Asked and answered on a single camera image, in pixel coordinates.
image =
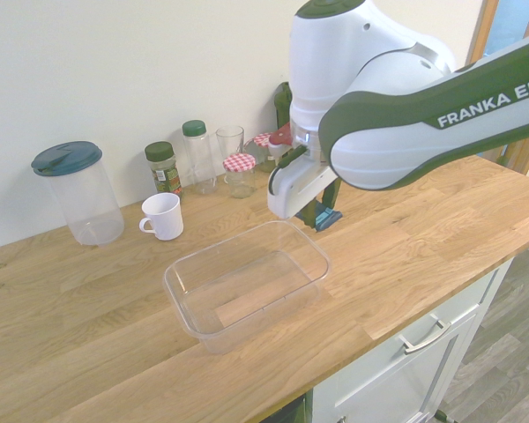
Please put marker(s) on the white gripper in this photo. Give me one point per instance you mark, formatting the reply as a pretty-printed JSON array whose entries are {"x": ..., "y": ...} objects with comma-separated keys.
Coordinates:
[{"x": 291, "y": 189}]

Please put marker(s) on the dark blue protein bar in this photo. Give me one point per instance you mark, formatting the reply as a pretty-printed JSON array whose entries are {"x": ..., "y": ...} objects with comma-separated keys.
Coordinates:
[{"x": 328, "y": 219}]

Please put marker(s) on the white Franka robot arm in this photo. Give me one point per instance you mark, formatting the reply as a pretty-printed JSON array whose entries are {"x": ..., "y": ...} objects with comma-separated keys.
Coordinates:
[{"x": 379, "y": 110}]

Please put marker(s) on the clear rectangular plastic container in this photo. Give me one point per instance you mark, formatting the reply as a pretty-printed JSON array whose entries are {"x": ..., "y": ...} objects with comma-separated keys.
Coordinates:
[{"x": 247, "y": 286}]

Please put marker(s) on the labelled jar red checked lid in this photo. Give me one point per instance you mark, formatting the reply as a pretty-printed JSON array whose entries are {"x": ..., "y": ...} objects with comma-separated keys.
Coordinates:
[{"x": 262, "y": 145}]

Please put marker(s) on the small jar red checked lid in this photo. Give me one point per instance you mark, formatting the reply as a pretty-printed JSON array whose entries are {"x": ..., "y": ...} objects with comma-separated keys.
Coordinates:
[{"x": 239, "y": 176}]

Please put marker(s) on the dark green shaker bottle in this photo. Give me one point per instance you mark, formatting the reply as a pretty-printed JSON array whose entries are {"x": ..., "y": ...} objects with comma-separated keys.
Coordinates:
[{"x": 282, "y": 110}]

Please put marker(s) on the clear drinking glass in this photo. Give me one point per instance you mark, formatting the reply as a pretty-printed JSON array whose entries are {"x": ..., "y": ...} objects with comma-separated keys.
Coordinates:
[{"x": 229, "y": 140}]

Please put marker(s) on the clear bottle with green cap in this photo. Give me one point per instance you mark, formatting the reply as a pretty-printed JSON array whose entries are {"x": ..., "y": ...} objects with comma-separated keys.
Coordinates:
[{"x": 198, "y": 158}]

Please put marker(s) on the white plastic mug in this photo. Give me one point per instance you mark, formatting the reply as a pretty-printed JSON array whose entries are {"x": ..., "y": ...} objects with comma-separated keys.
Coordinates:
[{"x": 163, "y": 217}]

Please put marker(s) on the spice jar with dark lid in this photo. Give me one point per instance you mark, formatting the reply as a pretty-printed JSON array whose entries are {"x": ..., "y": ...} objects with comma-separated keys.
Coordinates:
[{"x": 164, "y": 172}]

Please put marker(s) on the white kitchen cabinet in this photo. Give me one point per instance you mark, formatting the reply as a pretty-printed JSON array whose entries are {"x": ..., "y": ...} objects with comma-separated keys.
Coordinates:
[{"x": 401, "y": 365}]

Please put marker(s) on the clear canister with teal lid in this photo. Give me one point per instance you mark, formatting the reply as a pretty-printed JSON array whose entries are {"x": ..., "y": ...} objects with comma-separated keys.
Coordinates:
[{"x": 86, "y": 194}]

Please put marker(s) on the red and grey wrist camera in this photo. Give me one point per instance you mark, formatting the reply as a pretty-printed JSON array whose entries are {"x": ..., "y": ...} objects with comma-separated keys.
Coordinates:
[{"x": 280, "y": 138}]

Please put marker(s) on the wooden door frame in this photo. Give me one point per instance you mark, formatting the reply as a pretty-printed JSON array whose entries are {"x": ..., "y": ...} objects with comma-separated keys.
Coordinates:
[{"x": 485, "y": 31}]

